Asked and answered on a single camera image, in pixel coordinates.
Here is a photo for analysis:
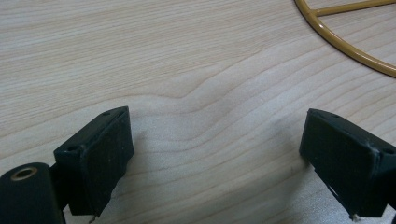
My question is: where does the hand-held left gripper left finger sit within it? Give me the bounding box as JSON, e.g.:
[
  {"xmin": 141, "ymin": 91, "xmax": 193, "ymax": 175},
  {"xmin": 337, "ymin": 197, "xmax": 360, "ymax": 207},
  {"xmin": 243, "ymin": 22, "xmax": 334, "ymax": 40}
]
[{"xmin": 53, "ymin": 105, "xmax": 135, "ymax": 218}]

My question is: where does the gold metal wire rack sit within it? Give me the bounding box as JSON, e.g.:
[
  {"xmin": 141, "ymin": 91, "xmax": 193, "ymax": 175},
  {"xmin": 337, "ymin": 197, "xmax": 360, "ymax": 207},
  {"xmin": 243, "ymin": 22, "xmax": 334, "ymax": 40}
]
[{"xmin": 293, "ymin": 0, "xmax": 396, "ymax": 78}]

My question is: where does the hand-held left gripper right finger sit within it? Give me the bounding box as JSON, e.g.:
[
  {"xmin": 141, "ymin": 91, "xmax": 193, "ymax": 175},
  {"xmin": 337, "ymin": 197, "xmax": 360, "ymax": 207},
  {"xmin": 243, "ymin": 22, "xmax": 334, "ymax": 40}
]
[{"xmin": 299, "ymin": 107, "xmax": 396, "ymax": 218}]

